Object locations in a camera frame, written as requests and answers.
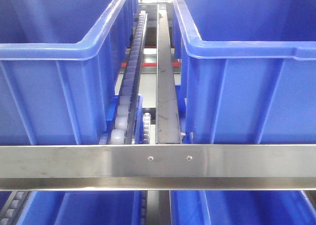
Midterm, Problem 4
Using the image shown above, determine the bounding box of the white roller track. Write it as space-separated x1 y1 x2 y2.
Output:
99 10 147 145

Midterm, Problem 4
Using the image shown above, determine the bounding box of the large blue bin right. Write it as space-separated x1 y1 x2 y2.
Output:
173 0 316 144

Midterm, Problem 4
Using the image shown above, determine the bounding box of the large blue bin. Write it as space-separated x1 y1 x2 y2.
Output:
0 0 137 145
173 0 316 144

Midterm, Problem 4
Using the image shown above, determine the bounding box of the blue bin below right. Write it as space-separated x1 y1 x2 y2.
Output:
171 190 316 225

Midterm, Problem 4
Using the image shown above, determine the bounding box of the blue bin below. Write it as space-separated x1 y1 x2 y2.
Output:
171 190 316 225
17 191 145 225

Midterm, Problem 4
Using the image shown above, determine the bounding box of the large blue bin left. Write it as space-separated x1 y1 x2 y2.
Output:
0 0 137 145

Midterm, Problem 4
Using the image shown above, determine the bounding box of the blue bin below left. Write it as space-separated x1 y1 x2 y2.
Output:
17 191 145 225

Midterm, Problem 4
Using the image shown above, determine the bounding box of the steel divider rail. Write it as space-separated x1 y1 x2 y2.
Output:
156 4 182 144

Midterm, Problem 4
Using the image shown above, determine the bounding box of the steel front rail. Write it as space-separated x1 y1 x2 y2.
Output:
0 144 316 190

